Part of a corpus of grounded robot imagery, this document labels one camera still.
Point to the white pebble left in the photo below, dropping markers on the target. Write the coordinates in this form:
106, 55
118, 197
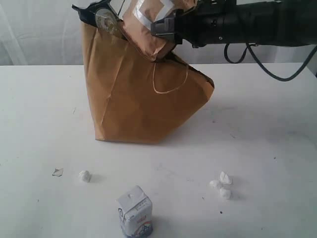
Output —
216, 184

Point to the brown paper shopping bag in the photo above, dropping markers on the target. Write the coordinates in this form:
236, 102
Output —
132, 99

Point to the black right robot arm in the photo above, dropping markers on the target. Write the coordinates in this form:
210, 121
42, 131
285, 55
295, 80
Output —
286, 23

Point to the small white milk carton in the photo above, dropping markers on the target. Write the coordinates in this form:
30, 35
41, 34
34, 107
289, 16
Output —
135, 213

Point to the spaghetti packet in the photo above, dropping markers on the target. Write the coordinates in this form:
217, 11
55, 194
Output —
102, 16

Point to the white pebble lower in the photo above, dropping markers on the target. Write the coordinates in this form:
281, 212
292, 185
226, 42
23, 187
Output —
225, 193

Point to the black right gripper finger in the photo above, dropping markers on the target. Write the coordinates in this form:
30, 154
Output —
166, 29

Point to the brown coffee pouch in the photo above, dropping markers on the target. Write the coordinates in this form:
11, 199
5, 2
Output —
137, 20

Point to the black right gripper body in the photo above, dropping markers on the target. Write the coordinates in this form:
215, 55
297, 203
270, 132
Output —
203, 24

